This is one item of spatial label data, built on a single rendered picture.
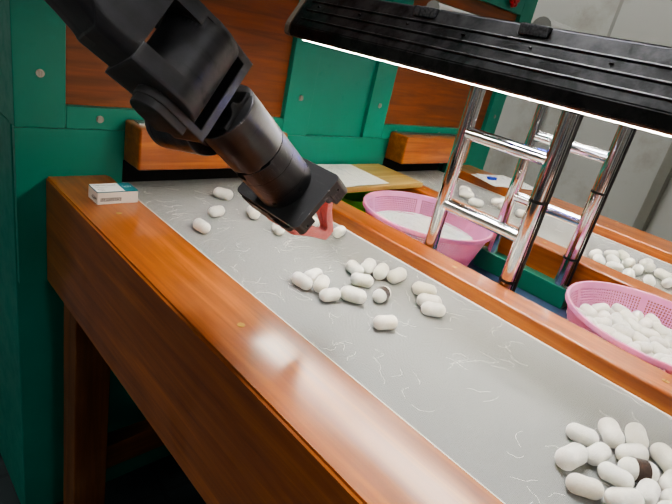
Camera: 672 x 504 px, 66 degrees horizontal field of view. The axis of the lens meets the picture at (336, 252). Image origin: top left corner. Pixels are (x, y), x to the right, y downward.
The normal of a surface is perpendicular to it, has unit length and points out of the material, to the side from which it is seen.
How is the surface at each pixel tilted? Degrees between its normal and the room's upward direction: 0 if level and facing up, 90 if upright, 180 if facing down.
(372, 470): 0
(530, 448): 0
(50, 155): 90
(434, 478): 0
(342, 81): 90
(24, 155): 90
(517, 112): 90
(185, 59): 63
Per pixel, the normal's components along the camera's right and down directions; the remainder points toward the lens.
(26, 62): 0.66, 0.42
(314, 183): -0.41, -0.47
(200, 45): 0.50, -0.01
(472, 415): 0.21, -0.90
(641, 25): -0.77, 0.10
